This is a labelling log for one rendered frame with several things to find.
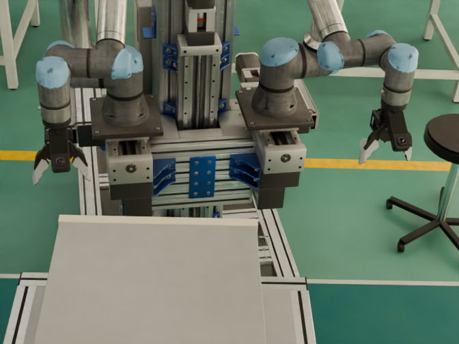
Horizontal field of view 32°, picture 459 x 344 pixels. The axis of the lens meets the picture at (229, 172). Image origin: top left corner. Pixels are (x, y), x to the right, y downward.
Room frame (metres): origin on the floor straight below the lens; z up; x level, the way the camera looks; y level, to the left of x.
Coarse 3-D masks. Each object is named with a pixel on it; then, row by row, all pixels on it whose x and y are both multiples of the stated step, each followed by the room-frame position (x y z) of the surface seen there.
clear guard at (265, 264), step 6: (258, 240) 1.55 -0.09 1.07; (264, 240) 1.55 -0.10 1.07; (258, 246) 1.53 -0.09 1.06; (264, 246) 1.53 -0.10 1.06; (264, 252) 1.51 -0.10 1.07; (264, 258) 1.49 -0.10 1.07; (264, 264) 1.47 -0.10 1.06; (270, 264) 1.47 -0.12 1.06; (264, 270) 1.44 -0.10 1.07; (270, 270) 1.44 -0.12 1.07
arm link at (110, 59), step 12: (108, 0) 1.89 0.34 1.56; (120, 0) 1.90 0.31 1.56; (108, 12) 1.85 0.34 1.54; (120, 12) 1.87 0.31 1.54; (108, 24) 1.82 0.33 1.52; (120, 24) 1.84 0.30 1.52; (96, 36) 1.81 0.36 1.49; (108, 36) 1.79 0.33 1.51; (120, 36) 1.80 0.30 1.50; (96, 48) 1.76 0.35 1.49; (108, 48) 1.75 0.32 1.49; (120, 48) 1.77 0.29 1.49; (96, 60) 1.72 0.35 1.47; (108, 60) 1.73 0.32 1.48; (120, 60) 1.73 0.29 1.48; (132, 60) 1.79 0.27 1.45; (96, 72) 1.71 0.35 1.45; (108, 72) 1.72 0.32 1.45; (120, 72) 1.72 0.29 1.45
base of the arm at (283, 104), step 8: (264, 88) 2.22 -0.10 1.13; (288, 88) 2.22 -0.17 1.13; (256, 96) 2.23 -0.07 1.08; (264, 96) 2.21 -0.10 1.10; (272, 96) 2.20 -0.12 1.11; (280, 96) 2.20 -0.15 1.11; (288, 96) 2.22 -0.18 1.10; (256, 104) 2.22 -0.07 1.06; (264, 104) 2.21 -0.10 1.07; (272, 104) 2.19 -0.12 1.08; (280, 104) 2.19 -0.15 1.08; (288, 104) 2.21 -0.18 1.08; (296, 104) 2.25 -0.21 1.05; (256, 112) 2.21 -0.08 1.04; (264, 112) 2.19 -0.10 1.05; (272, 112) 2.19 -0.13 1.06; (280, 112) 2.19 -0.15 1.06; (288, 112) 2.20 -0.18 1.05
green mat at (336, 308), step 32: (320, 288) 1.71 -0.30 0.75; (352, 288) 1.72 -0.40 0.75; (384, 288) 1.72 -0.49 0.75; (416, 288) 1.73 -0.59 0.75; (448, 288) 1.74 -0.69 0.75; (320, 320) 1.58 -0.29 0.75; (352, 320) 1.59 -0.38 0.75; (384, 320) 1.59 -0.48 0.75; (416, 320) 1.60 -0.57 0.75; (448, 320) 1.61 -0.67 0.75
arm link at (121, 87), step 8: (128, 48) 2.18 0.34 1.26; (136, 56) 2.14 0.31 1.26; (136, 64) 2.11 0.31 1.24; (136, 72) 2.11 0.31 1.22; (104, 80) 2.09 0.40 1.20; (112, 80) 2.09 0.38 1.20; (120, 80) 2.09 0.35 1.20; (128, 80) 2.10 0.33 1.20; (136, 80) 2.11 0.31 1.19; (104, 88) 2.11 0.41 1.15; (112, 88) 2.10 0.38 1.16; (120, 88) 2.09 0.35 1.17; (128, 88) 2.10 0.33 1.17; (136, 88) 2.11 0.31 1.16; (120, 96) 2.09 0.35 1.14; (128, 96) 2.10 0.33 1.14
